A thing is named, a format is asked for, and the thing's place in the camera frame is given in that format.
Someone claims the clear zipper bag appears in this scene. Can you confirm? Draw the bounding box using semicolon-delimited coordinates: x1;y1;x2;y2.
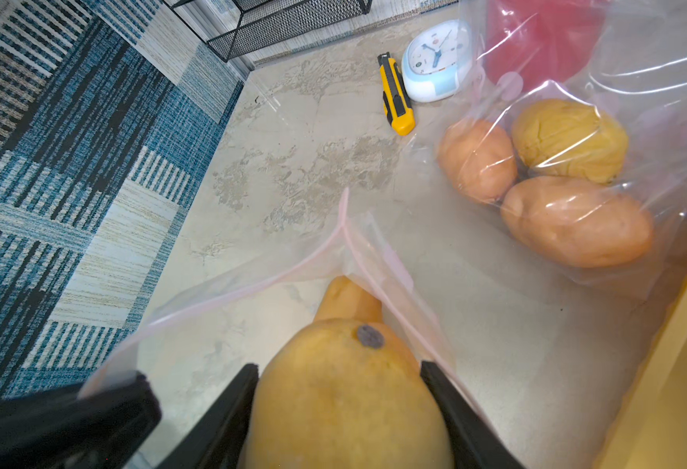
75;186;497;435
403;1;687;299

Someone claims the orange potato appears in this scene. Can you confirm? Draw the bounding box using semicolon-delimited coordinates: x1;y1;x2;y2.
437;119;518;204

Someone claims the yellow utility knife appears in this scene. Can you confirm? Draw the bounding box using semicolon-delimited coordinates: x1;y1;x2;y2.
378;52;416;136

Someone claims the brown potato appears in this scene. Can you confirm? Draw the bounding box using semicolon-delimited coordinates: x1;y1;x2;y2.
501;176;654;269
314;276;384;322
243;319;455;468

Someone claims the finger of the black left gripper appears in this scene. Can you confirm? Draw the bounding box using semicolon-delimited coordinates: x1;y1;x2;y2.
0;373;161;468

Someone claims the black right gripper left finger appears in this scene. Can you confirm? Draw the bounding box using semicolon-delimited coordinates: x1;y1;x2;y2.
159;363;259;469

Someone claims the yellow plastic tray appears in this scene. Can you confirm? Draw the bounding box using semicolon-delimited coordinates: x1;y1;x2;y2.
594;281;687;468

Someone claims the white round clock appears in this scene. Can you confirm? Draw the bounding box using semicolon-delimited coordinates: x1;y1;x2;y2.
402;20;475;104

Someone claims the yellow lemon-like potato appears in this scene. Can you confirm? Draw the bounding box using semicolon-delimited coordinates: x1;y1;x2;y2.
511;99;629;185

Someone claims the black wire shelf rack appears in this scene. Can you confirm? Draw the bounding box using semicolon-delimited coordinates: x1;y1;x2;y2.
165;0;372;63

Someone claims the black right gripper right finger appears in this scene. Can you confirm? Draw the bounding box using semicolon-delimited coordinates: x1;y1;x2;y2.
420;361;524;469

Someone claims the red ribbed pen cup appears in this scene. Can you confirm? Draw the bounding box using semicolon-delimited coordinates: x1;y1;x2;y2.
483;0;610;91

